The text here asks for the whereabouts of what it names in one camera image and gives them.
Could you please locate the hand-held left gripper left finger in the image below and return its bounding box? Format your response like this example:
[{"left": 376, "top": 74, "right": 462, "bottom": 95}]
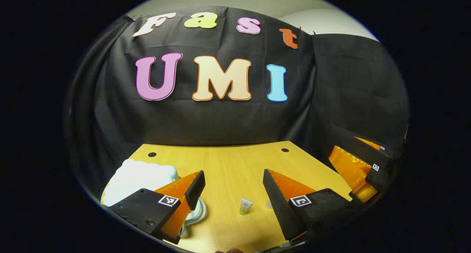
[{"left": 107, "top": 170, "right": 206, "bottom": 245}]

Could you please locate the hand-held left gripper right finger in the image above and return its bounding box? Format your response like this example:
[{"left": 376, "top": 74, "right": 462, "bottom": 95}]
[{"left": 263, "top": 169, "right": 363, "bottom": 242}]

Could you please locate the grey tube with green cap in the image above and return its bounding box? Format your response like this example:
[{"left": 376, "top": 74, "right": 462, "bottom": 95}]
[{"left": 240, "top": 197, "right": 254, "bottom": 216}]

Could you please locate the light blue suitcase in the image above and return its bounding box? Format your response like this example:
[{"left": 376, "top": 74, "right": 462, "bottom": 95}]
[{"left": 101, "top": 158, "right": 207, "bottom": 239}]

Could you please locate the black backdrop cloth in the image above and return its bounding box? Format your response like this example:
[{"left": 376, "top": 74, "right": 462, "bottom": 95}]
[{"left": 64, "top": 5, "right": 410, "bottom": 198}]

